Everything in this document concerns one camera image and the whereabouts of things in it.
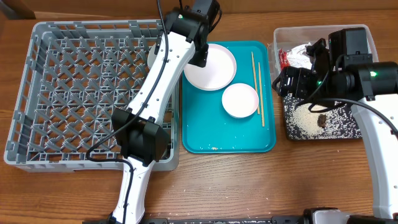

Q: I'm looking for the grey bowl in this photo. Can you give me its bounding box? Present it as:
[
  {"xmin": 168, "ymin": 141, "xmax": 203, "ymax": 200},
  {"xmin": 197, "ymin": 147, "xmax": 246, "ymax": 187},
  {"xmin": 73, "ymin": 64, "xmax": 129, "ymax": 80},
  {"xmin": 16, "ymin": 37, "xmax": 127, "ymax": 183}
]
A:
[{"xmin": 147, "ymin": 44, "xmax": 156, "ymax": 69}]

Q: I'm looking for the large white plate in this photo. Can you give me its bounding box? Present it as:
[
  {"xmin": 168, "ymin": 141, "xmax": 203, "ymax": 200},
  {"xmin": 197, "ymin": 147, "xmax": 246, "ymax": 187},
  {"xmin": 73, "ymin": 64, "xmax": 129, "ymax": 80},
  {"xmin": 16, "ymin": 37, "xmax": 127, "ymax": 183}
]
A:
[{"xmin": 183, "ymin": 44, "xmax": 237, "ymax": 91}]

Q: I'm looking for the brown food scrap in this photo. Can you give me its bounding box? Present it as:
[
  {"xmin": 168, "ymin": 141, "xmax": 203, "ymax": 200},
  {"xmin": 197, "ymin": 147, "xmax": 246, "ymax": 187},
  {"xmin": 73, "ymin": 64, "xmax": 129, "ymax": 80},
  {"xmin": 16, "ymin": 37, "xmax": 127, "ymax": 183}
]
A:
[{"xmin": 317, "ymin": 114, "xmax": 327, "ymax": 128}]

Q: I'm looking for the grey plastic dish rack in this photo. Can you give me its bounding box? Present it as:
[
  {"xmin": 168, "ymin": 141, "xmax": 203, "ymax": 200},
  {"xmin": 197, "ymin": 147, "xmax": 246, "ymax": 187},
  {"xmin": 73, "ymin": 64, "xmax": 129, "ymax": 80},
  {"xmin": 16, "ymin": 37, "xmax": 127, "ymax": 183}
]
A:
[{"xmin": 3, "ymin": 20, "xmax": 161, "ymax": 172}]

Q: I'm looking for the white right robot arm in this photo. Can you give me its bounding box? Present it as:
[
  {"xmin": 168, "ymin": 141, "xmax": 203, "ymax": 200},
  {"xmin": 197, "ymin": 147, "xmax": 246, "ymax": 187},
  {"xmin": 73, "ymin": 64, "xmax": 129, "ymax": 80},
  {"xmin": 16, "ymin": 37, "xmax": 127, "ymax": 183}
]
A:
[{"xmin": 272, "ymin": 26, "xmax": 397, "ymax": 223}]

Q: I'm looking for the red snack wrapper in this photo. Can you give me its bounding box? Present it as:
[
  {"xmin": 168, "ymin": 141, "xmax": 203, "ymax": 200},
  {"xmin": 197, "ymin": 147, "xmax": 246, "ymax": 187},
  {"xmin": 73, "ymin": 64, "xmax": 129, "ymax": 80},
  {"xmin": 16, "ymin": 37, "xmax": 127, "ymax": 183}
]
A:
[{"xmin": 278, "ymin": 49, "xmax": 290, "ymax": 70}]

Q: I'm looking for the teal serving tray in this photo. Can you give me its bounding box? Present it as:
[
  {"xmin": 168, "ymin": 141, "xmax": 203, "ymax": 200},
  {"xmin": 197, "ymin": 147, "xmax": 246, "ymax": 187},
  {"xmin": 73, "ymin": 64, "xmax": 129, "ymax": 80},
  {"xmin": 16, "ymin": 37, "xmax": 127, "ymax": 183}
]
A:
[{"xmin": 180, "ymin": 40, "xmax": 276, "ymax": 154}]

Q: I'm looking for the wooden chopstick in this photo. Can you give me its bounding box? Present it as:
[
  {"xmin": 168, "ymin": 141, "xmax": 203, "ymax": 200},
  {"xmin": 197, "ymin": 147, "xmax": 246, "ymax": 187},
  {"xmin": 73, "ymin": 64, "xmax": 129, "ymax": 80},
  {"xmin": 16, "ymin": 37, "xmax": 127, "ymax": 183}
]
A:
[
  {"xmin": 258, "ymin": 62, "xmax": 265, "ymax": 127},
  {"xmin": 251, "ymin": 52, "xmax": 260, "ymax": 114}
]

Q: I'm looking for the white tissue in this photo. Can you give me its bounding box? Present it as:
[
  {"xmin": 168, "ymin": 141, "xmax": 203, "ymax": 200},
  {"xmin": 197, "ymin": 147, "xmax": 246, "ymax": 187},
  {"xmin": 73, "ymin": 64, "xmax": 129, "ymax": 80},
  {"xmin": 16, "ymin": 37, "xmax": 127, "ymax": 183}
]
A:
[{"xmin": 286, "ymin": 44, "xmax": 312, "ymax": 69}]

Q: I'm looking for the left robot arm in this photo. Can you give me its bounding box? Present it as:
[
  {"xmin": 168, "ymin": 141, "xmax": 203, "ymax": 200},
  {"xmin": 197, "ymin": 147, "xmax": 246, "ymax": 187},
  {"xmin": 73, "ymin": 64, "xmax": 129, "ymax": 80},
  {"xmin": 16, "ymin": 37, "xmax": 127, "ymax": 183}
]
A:
[{"xmin": 108, "ymin": 0, "xmax": 222, "ymax": 223}]

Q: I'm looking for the black tray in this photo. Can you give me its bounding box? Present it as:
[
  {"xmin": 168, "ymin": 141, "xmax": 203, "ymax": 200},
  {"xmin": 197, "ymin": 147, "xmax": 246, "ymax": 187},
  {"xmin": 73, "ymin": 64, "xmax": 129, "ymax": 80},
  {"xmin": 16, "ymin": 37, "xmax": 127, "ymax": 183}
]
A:
[{"xmin": 282, "ymin": 95, "xmax": 362, "ymax": 141}]

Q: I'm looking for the clear plastic bin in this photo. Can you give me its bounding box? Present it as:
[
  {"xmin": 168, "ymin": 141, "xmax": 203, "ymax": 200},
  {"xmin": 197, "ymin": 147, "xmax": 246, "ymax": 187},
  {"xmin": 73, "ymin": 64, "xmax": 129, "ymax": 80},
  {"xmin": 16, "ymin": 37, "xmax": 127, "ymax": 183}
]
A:
[{"xmin": 268, "ymin": 24, "xmax": 379, "ymax": 82}]

